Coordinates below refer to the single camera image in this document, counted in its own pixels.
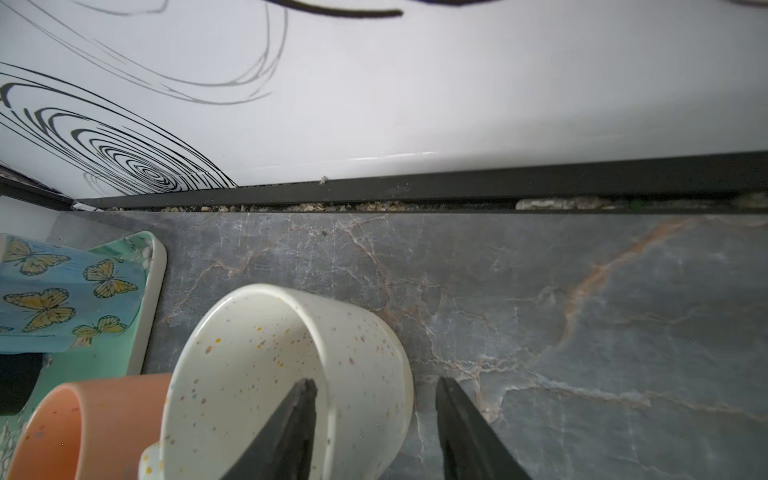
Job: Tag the peach mug grey base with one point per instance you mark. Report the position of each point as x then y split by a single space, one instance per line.
94 429

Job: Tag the mint green floral tray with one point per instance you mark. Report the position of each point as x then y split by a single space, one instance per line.
109 356

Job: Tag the beige mug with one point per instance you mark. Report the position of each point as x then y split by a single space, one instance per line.
244 357

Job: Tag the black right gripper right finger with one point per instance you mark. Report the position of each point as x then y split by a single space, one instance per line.
470 447

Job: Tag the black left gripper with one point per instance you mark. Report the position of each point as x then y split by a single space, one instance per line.
18 376

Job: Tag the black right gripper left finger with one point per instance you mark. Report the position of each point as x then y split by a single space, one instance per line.
283 448

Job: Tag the blue butterfly mug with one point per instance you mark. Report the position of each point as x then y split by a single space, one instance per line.
54 298

